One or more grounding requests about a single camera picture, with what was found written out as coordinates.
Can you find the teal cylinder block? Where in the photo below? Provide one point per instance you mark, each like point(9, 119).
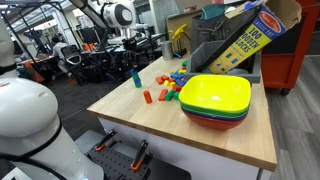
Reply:
point(135, 77)

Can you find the small yellow wooden block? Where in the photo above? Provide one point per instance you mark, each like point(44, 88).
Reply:
point(166, 82)

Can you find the blue wooden block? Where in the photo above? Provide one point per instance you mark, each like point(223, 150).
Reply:
point(176, 76)
point(180, 82)

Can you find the red wooden cylinder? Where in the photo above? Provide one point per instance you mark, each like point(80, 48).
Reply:
point(147, 96)

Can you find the green wooden block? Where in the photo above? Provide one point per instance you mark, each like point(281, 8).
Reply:
point(184, 63)

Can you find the black office chair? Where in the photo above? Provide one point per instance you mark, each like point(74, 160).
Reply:
point(71, 58)

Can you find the blue gadget base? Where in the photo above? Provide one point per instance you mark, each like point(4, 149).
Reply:
point(180, 53)

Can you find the green plastic bowl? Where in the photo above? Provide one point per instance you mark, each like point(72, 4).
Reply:
point(200, 112)

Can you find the yellow wooden cube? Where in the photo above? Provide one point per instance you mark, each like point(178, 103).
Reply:
point(172, 85)

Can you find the teal object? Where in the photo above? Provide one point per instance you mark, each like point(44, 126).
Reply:
point(211, 11)

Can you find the seated person white shirt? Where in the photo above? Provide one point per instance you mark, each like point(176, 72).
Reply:
point(58, 50)

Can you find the red tool cabinet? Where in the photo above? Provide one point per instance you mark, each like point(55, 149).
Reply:
point(290, 66)

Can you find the dark grey felt bin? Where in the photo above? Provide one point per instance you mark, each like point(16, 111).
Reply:
point(206, 31)

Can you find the black orange clamp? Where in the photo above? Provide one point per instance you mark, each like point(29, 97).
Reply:
point(105, 140)
point(139, 156)

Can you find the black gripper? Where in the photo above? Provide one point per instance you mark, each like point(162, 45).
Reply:
point(134, 45)

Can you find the yellow plastic gadget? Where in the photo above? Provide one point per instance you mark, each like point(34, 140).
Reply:
point(178, 31)

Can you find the wooden blocks cardboard box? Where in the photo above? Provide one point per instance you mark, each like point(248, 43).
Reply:
point(253, 40)

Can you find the green wooden cylinder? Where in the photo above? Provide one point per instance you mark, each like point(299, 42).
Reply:
point(169, 95)

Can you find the metal cup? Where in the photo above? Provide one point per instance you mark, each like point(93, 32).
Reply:
point(166, 50)

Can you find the red plastic bowl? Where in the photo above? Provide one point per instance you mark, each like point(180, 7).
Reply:
point(216, 124)

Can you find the grey plastic bin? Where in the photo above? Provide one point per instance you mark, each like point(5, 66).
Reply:
point(203, 53)

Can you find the yellow plastic bowl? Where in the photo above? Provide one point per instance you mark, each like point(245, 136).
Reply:
point(216, 93)

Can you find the blue wooden cube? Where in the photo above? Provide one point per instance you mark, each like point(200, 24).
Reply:
point(137, 81)
point(133, 72)

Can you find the blue plastic bowl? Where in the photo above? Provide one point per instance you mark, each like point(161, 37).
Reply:
point(216, 118)

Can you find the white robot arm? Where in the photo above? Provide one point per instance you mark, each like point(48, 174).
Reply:
point(26, 110)

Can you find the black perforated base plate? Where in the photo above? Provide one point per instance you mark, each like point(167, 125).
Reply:
point(116, 163)

